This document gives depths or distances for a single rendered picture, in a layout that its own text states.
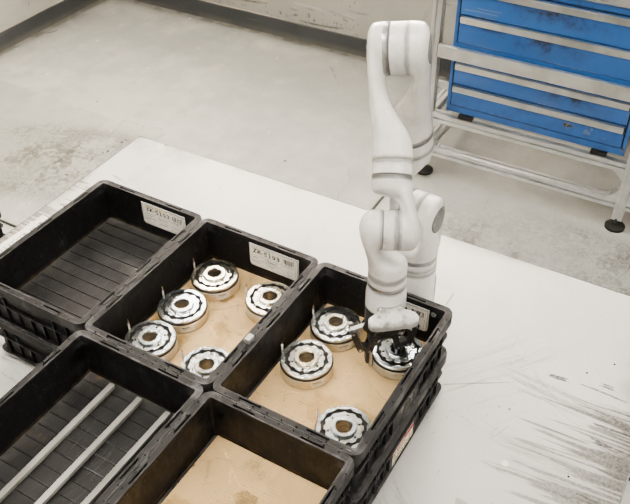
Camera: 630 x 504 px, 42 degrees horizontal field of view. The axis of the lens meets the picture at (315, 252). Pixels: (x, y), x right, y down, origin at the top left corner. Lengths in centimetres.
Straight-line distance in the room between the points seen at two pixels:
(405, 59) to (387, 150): 16
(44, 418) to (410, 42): 94
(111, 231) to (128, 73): 257
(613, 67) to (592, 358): 150
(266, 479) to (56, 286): 70
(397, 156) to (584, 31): 183
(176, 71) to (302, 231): 246
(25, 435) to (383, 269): 72
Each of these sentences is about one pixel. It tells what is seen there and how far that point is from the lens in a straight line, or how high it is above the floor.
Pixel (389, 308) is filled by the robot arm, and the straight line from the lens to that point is 147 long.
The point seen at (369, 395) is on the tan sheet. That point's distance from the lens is 157.
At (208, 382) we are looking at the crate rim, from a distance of 147.
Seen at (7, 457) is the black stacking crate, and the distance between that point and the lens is 159.
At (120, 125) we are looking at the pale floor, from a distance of 405.
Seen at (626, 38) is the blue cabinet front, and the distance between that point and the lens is 311.
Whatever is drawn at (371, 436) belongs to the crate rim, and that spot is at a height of 93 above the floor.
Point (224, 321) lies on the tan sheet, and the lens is 172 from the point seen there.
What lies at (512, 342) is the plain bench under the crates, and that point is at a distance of 189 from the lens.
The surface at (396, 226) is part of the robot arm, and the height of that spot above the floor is 119.
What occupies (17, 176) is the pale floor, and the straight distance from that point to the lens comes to 382.
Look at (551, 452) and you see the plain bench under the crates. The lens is 171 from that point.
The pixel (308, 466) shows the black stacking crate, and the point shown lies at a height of 87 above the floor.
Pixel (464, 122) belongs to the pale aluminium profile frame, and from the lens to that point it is 342.
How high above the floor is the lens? 203
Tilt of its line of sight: 40 degrees down
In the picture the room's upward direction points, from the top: 1 degrees counter-clockwise
